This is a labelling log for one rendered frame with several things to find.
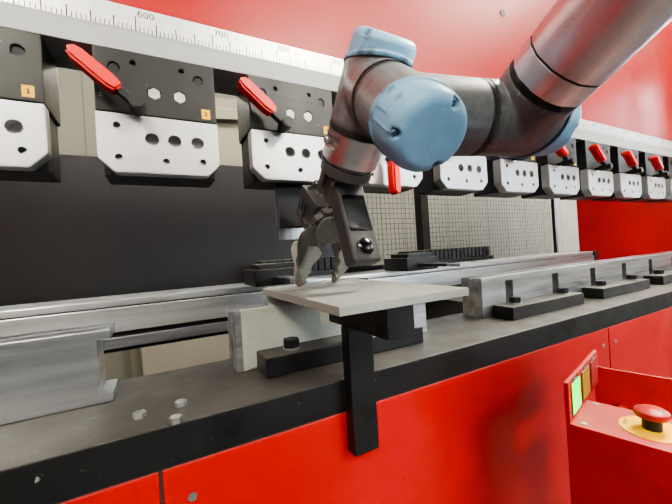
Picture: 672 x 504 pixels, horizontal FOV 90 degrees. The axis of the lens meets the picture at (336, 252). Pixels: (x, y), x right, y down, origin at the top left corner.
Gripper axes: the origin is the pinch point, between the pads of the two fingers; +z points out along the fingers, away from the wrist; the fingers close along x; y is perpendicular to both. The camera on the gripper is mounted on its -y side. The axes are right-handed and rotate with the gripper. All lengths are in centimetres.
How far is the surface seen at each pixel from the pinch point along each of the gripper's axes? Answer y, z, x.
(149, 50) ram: 23.7, -24.7, 22.7
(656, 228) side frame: 25, 13, -216
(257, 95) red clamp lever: 16.8, -22.9, 9.1
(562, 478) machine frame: -37, 29, -50
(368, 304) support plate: -17.2, -13.7, 5.0
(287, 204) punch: 12.6, -7.0, 2.8
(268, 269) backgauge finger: 19.7, 14.6, 1.1
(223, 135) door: 202, 54, -23
